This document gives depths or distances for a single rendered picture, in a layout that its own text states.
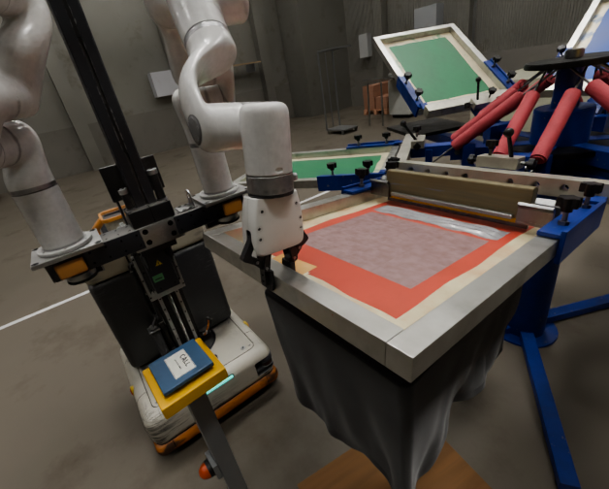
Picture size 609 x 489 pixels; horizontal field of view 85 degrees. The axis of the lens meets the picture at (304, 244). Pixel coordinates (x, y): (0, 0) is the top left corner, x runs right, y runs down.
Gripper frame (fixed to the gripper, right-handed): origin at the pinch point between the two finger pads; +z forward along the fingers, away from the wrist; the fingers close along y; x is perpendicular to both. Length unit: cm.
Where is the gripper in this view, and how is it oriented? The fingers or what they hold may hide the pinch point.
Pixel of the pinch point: (278, 274)
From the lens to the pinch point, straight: 60.5
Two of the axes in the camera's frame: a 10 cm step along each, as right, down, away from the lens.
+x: 6.3, 2.7, -7.3
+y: -7.7, 2.8, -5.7
